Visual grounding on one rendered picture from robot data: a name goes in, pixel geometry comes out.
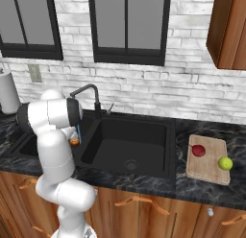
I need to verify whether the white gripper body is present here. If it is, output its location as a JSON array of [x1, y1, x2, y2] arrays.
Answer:
[[61, 126, 79, 141]]

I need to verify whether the black sink faucet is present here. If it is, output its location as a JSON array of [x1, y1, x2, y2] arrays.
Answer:
[[69, 83, 104, 120]]

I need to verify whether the grey faucet lever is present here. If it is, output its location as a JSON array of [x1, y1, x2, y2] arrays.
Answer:
[[106, 102, 115, 116]]

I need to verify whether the black double sink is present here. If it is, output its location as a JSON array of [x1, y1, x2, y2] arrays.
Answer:
[[1, 108, 177, 180]]

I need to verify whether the wooden cutting board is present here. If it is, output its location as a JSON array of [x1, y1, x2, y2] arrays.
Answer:
[[185, 133, 232, 186]]

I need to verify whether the white paper towel roll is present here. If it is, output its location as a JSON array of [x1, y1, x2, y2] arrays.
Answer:
[[0, 67, 22, 115]]

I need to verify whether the wooden cupboard door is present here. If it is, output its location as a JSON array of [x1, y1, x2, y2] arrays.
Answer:
[[191, 202, 246, 238], [86, 185, 145, 238], [0, 170, 61, 238], [142, 192, 196, 238]]

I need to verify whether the black framed window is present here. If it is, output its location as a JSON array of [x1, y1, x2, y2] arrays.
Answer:
[[0, 0, 64, 61], [87, 0, 172, 67]]

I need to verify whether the green round fruit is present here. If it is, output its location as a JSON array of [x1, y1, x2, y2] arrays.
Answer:
[[218, 156, 234, 172]]

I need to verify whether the wooden cupboard handle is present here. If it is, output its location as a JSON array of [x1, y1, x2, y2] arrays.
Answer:
[[32, 226, 52, 238], [140, 197, 171, 216], [220, 214, 246, 226], [18, 178, 37, 190], [114, 196, 143, 207]]

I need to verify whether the grey wall outlet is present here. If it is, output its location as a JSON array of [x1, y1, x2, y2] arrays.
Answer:
[[27, 63, 43, 83]]

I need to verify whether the wooden wall cupboard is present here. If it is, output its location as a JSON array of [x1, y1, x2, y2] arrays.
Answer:
[[206, 0, 246, 71]]

